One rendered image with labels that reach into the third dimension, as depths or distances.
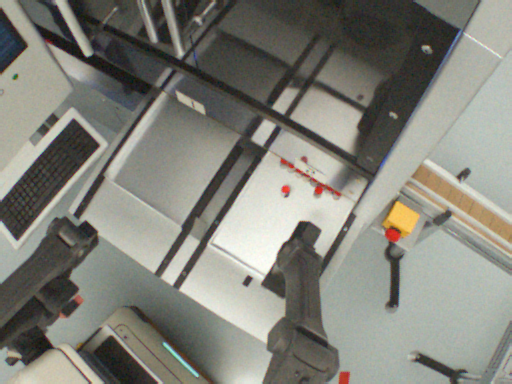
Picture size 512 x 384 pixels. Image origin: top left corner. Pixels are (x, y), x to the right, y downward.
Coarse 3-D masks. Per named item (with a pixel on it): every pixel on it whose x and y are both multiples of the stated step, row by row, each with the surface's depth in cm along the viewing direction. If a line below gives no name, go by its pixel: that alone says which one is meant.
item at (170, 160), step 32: (160, 96) 149; (160, 128) 150; (192, 128) 149; (224, 128) 149; (128, 160) 147; (160, 160) 147; (192, 160) 147; (224, 160) 144; (128, 192) 142; (160, 192) 145; (192, 192) 145
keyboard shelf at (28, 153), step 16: (32, 144) 159; (48, 144) 157; (16, 160) 157; (32, 160) 156; (96, 160) 158; (0, 176) 156; (16, 176) 155; (80, 176) 156; (0, 192) 154; (64, 192) 154; (48, 208) 152; (0, 224) 151; (32, 224) 151; (16, 240) 150
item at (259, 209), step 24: (264, 168) 146; (264, 192) 145; (312, 192) 144; (240, 216) 143; (264, 216) 143; (288, 216) 143; (312, 216) 143; (336, 216) 143; (216, 240) 142; (240, 240) 142; (264, 240) 141; (240, 264) 137; (264, 264) 140
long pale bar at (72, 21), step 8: (56, 0) 98; (64, 0) 99; (64, 8) 101; (64, 16) 104; (72, 16) 105; (72, 24) 108; (72, 32) 111; (80, 32) 112; (96, 32) 120; (80, 40) 115; (88, 40) 119; (88, 48) 120; (88, 56) 123
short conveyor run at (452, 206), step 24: (432, 168) 137; (408, 192) 139; (432, 192) 135; (456, 192) 139; (432, 216) 140; (456, 216) 137; (480, 216) 145; (504, 216) 133; (480, 240) 135; (504, 240) 131; (504, 264) 137
